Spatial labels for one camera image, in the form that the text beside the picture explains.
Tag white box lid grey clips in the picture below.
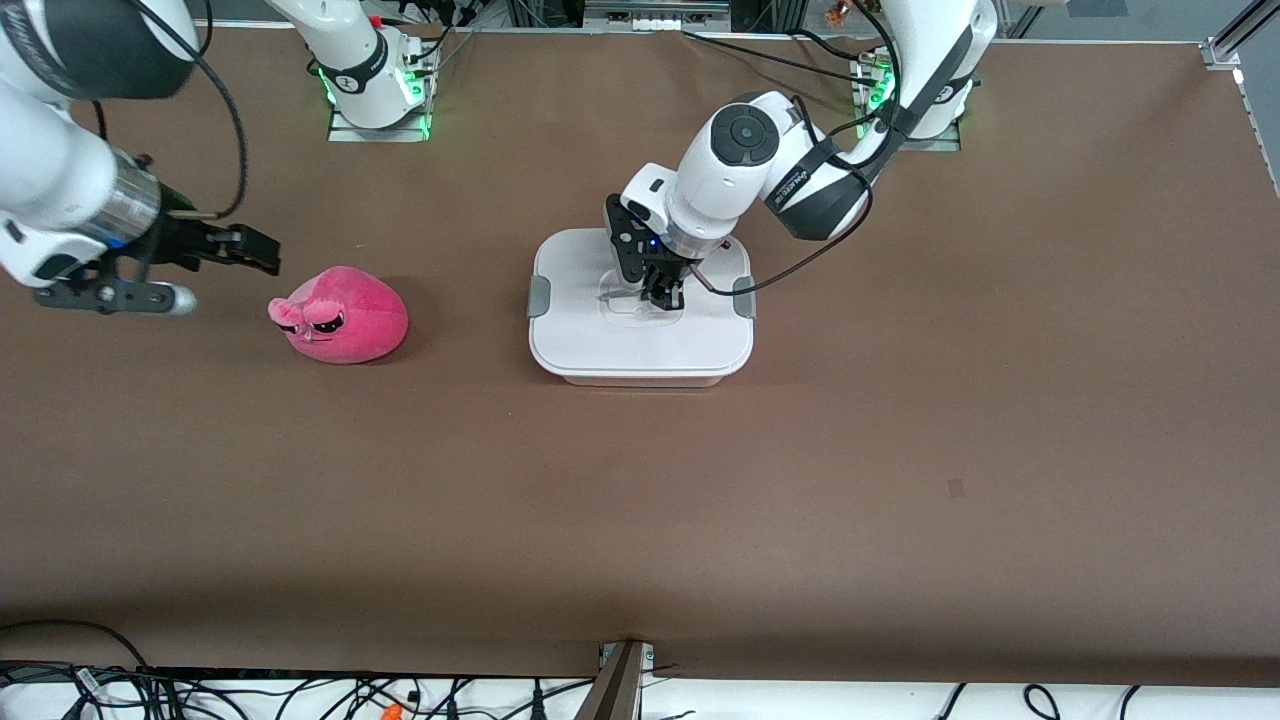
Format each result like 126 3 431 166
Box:
527 228 758 380

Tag pink plush toy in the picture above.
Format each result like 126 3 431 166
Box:
267 265 410 365

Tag pale pink box base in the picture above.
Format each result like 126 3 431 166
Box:
545 366 741 389

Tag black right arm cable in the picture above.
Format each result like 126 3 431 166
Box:
93 0 250 222

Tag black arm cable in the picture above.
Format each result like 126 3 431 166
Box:
690 0 906 297
93 0 250 222

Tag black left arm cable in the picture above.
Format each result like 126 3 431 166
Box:
690 0 906 297

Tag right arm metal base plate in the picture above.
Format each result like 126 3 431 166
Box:
327 100 433 143

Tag black cable on table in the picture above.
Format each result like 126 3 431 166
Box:
682 29 886 89

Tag grey metal rail bracket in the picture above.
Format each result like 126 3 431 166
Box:
584 0 732 33

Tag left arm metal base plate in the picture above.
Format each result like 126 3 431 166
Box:
853 50 964 153

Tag aluminium post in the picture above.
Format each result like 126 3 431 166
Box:
574 640 653 720

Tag aluminium frame profile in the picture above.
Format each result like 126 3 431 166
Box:
1214 0 1280 57

